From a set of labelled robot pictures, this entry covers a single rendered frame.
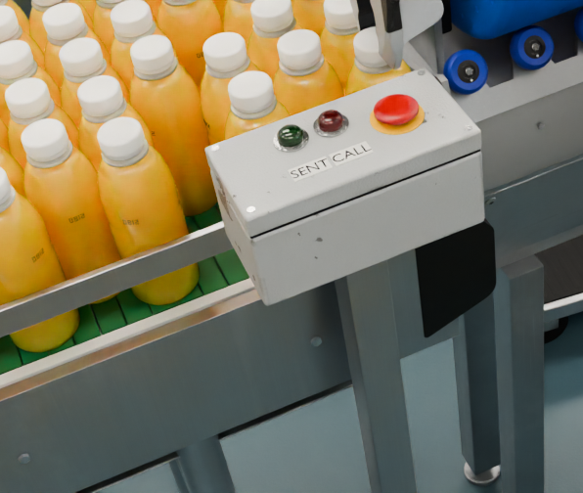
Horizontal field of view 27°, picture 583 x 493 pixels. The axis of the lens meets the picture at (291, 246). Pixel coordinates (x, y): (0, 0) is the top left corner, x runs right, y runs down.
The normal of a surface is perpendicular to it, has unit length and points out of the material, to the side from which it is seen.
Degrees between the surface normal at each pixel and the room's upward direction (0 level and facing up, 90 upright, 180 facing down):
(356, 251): 90
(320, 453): 0
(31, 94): 0
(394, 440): 90
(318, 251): 90
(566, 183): 110
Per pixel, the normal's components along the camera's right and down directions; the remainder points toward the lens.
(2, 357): -0.14, -0.71
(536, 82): 0.20, 0.05
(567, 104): 0.29, 0.34
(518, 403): 0.36, 0.61
